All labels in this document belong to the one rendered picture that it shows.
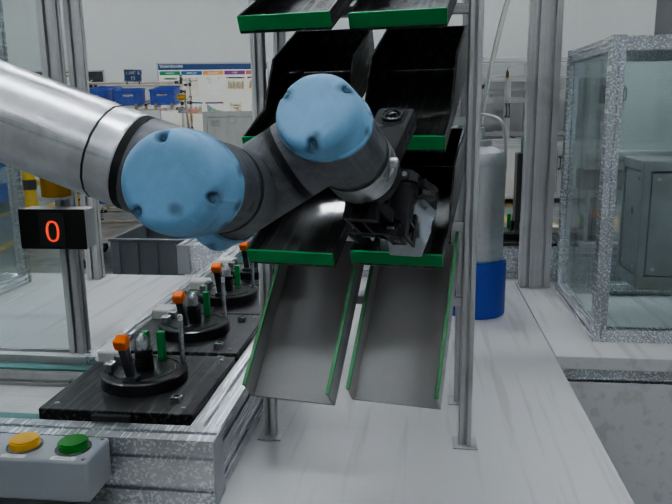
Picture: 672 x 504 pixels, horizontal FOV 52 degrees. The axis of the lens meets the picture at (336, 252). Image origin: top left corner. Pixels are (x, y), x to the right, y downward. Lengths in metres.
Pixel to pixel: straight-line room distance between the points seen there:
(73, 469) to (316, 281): 0.44
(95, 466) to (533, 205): 1.51
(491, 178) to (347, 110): 1.22
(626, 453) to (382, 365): 0.84
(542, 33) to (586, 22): 10.46
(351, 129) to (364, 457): 0.68
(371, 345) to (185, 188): 0.63
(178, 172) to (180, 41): 11.34
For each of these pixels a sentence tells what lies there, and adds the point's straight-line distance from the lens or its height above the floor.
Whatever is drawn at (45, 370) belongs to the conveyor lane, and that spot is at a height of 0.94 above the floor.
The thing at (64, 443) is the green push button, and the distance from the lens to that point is 1.02.
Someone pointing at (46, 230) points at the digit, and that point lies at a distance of 1.30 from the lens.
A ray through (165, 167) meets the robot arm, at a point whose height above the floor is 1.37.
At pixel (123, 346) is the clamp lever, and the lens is 1.09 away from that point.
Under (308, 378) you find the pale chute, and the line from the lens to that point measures 1.03.
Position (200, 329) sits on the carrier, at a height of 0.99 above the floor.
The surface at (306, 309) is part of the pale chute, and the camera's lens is 1.09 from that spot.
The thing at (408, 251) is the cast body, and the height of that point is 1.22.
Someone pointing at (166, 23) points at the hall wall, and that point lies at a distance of 11.88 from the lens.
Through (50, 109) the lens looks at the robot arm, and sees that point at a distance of 0.55.
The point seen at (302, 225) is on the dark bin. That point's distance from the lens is 1.06.
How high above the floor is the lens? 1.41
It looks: 12 degrees down
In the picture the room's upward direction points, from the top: 1 degrees counter-clockwise
